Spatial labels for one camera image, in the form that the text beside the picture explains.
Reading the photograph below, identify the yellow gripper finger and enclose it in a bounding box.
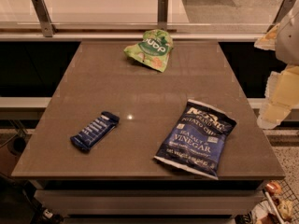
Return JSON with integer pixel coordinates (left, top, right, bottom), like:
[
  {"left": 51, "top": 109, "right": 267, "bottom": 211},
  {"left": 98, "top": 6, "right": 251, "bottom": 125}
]
[
  {"left": 254, "top": 24, "right": 278, "bottom": 50},
  {"left": 257, "top": 64, "right": 299, "bottom": 130}
]

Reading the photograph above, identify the blue potato chip bag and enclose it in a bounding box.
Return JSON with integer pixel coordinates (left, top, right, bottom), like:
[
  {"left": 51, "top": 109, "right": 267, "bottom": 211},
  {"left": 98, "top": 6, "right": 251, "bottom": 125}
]
[{"left": 154, "top": 99, "right": 236, "bottom": 180}]

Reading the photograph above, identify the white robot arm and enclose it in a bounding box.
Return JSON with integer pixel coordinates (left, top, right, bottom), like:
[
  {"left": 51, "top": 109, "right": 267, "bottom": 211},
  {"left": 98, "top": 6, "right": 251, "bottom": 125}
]
[{"left": 254, "top": 6, "right": 299, "bottom": 130}]

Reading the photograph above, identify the green rice chip bag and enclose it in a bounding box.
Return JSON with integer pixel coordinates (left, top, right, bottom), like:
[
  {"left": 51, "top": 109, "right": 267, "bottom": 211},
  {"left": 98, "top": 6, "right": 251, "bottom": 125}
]
[{"left": 124, "top": 29, "right": 174, "bottom": 72}]

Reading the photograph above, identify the dark blue snack bar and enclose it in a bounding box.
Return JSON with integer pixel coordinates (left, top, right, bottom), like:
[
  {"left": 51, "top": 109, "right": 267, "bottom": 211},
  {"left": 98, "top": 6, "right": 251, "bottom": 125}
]
[{"left": 70, "top": 111, "right": 120, "bottom": 152}]

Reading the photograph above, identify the grey table base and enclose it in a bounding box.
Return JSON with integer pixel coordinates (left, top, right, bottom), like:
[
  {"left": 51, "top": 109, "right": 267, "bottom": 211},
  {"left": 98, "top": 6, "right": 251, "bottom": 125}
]
[{"left": 35, "top": 189, "right": 263, "bottom": 217}]

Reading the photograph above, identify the right metal railing bracket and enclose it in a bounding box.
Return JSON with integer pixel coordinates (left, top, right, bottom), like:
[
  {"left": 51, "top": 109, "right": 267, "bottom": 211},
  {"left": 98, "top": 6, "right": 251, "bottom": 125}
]
[{"left": 267, "top": 0, "right": 296, "bottom": 31}]

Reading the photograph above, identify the metal railing bracket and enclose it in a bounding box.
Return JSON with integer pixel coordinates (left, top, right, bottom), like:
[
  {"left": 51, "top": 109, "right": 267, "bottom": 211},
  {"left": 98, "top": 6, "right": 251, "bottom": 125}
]
[
  {"left": 157, "top": 0, "right": 168, "bottom": 31},
  {"left": 31, "top": 0, "right": 56, "bottom": 37},
  {"left": 267, "top": 0, "right": 296, "bottom": 31}
]

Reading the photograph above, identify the middle metal railing bracket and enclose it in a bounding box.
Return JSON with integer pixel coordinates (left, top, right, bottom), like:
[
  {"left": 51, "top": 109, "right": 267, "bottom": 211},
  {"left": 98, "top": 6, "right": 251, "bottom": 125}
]
[{"left": 157, "top": 0, "right": 168, "bottom": 31}]

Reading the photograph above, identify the wire basket with snacks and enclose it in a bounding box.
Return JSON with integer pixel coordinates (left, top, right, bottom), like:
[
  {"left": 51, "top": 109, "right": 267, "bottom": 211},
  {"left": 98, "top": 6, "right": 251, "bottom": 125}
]
[{"left": 247, "top": 180, "right": 299, "bottom": 224}]

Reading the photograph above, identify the left metal railing bracket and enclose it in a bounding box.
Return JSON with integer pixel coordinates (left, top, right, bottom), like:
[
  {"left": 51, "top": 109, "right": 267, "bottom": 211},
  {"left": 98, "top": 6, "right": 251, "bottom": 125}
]
[{"left": 31, "top": 0, "right": 56, "bottom": 37}]

